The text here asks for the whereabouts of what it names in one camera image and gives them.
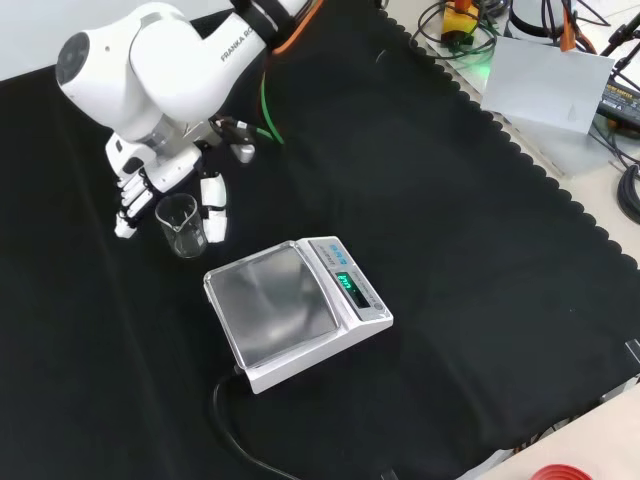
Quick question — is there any orange cable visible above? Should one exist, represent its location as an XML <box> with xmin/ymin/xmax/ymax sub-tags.
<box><xmin>269</xmin><ymin>0</ymin><xmax>326</xmax><ymax>55</ymax></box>

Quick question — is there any black bench cloth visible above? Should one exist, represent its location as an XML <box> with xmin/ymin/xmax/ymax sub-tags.
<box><xmin>0</xmin><ymin>0</ymin><xmax>640</xmax><ymax>480</ymax></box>

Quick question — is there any white electronic balance steel pan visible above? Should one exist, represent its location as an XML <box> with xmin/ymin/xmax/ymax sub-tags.
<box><xmin>203</xmin><ymin>234</ymin><xmax>395</xmax><ymax>395</ymax></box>

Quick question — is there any black power adapter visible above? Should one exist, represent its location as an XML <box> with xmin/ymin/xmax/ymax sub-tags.
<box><xmin>594</xmin><ymin>74</ymin><xmax>640</xmax><ymax>127</ymax></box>

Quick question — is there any yellow stop button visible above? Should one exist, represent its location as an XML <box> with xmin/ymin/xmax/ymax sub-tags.
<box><xmin>440</xmin><ymin>0</ymin><xmax>482</xmax><ymax>47</ymax></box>

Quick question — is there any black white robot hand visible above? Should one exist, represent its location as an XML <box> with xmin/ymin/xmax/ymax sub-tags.
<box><xmin>104</xmin><ymin>132</ymin><xmax>229</xmax><ymax>245</ymax></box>

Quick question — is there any black balance power cable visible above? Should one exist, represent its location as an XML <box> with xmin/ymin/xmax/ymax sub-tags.
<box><xmin>211</xmin><ymin>366</ymin><xmax>302</xmax><ymax>480</ymax></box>

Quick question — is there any black cable bundle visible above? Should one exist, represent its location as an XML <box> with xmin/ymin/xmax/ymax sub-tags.
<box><xmin>617</xmin><ymin>162</ymin><xmax>640</xmax><ymax>225</ymax></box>

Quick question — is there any red round object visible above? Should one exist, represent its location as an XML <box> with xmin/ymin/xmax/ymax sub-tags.
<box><xmin>529</xmin><ymin>463</ymin><xmax>594</xmax><ymax>480</ymax></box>

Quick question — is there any clear glass beaker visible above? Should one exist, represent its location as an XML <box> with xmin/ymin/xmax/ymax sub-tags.
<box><xmin>154</xmin><ymin>194</ymin><xmax>208</xmax><ymax>260</ymax></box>

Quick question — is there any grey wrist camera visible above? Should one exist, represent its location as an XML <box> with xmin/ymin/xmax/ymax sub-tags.
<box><xmin>214</xmin><ymin>115</ymin><xmax>258</xmax><ymax>165</ymax></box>

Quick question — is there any green cable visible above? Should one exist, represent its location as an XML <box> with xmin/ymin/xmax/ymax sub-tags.
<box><xmin>260</xmin><ymin>69</ymin><xmax>286</xmax><ymax>146</ymax></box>

